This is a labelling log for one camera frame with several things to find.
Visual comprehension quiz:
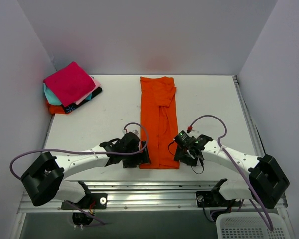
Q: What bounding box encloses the orange t-shirt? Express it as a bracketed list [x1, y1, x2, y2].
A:
[139, 76, 179, 169]
[46, 100, 66, 115]

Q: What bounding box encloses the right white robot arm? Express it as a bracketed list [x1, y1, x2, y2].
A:
[174, 131, 290, 209]

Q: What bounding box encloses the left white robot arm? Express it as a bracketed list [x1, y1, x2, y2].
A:
[21, 132, 150, 209]

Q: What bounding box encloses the pink folded t-shirt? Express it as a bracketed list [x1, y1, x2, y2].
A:
[74, 76, 101, 105]

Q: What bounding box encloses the black folded t-shirt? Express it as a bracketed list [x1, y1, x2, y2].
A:
[61, 87, 103, 114]

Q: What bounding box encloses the white plastic basket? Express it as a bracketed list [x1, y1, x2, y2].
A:
[216, 212, 294, 239]

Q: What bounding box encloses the magenta folded t-shirt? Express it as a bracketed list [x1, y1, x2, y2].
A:
[43, 62, 95, 107]

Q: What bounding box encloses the orange folded t-shirt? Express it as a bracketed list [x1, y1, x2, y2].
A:
[46, 100, 66, 115]

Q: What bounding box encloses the teal folded t-shirt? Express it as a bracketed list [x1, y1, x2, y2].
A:
[43, 83, 62, 106]

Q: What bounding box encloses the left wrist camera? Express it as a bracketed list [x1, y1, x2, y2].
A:
[122, 129, 139, 136]

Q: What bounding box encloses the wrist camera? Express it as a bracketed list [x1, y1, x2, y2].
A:
[122, 129, 139, 136]
[186, 126, 199, 133]

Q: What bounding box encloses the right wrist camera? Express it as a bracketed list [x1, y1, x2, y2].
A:
[186, 126, 199, 133]

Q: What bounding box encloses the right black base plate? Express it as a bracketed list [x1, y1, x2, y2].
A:
[196, 191, 241, 208]

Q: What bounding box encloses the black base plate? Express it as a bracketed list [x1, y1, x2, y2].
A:
[196, 191, 241, 208]
[66, 193, 108, 209]

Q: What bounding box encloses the aluminium mounting rail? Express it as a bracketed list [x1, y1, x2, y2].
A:
[17, 180, 289, 214]

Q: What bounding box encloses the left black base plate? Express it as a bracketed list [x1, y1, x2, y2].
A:
[66, 193, 108, 209]

